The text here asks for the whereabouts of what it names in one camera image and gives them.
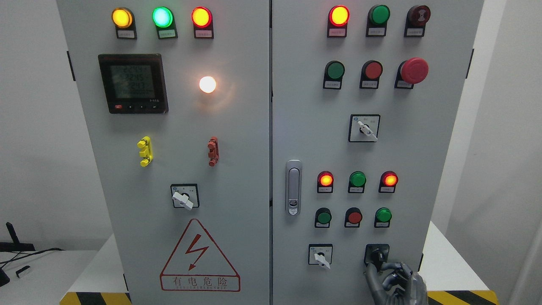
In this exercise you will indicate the white selector switch upper right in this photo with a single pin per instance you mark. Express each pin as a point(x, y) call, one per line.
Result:
point(364, 128)

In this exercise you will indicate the red push button upper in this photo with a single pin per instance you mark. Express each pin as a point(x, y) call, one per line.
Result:
point(370, 74)

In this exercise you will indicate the green lit indicator lamp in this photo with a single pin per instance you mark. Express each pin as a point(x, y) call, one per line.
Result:
point(164, 21)

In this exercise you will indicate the green push button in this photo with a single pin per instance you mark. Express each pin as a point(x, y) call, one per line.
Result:
point(323, 217)
point(333, 75)

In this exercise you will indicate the white selector switch left door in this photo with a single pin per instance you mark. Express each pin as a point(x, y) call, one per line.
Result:
point(185, 196)

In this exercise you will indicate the green lamp middle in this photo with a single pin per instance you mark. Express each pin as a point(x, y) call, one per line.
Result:
point(357, 182)

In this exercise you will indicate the black device with antenna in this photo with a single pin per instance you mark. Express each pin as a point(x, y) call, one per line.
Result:
point(15, 245)

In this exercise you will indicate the black digital power meter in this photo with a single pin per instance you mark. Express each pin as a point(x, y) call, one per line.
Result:
point(134, 83)

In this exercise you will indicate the white selector switch lower right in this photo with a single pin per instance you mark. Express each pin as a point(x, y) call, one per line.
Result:
point(320, 254)

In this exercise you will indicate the yellow terminal connector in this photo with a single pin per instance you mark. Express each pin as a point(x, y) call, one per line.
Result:
point(145, 151)

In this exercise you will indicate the red push button lower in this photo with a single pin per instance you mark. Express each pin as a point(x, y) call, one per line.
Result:
point(353, 217)

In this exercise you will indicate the black rotary knob switch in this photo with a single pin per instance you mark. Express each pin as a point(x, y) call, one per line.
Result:
point(376, 254)

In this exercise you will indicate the red indicator lamp left door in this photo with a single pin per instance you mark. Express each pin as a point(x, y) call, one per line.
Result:
point(202, 20)

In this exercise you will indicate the red danger warning sticker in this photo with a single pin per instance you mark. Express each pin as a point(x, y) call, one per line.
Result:
point(197, 263)

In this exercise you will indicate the small white black adapter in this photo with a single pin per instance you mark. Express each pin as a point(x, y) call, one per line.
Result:
point(23, 271)

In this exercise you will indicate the red emergency stop button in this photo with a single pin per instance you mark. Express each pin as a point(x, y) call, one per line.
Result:
point(410, 72)

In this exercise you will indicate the green lamp top right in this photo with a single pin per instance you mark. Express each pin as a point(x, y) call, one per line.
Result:
point(377, 19)

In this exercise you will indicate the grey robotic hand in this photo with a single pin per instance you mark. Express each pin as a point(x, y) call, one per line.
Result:
point(401, 287)

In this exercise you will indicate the red lit lamp right door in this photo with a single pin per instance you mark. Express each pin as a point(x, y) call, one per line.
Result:
point(338, 18)

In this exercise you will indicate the white selector switch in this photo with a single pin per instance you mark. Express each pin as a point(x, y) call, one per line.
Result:
point(364, 128)
point(320, 254)

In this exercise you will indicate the yellow indicator lamp top left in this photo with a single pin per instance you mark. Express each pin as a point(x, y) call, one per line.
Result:
point(124, 23)

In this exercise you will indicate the black object at left edge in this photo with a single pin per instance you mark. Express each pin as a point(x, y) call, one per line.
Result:
point(4, 279)

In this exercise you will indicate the green push button upper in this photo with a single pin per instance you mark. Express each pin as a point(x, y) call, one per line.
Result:
point(333, 75)

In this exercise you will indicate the red terminal connector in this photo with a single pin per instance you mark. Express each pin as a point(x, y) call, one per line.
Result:
point(213, 153)

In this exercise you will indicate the red push button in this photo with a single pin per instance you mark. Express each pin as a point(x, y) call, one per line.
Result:
point(353, 217)
point(370, 74)

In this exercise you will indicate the green lamp lower right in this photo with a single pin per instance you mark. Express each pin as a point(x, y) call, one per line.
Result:
point(382, 218)

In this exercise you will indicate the red lamp middle right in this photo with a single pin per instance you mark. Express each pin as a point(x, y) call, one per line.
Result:
point(388, 182)

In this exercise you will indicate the green push button lower left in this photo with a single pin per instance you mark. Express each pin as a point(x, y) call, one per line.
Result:
point(323, 217)

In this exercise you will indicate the white glowing indicator lamp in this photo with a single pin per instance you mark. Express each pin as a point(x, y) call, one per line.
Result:
point(207, 84)

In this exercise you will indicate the grey electrical control cabinet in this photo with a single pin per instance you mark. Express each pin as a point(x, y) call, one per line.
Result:
point(268, 58)

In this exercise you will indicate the silver door lock handle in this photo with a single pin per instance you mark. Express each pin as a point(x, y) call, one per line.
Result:
point(293, 187)

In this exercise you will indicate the red lit lamp middle left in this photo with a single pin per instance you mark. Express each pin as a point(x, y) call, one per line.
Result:
point(325, 182)

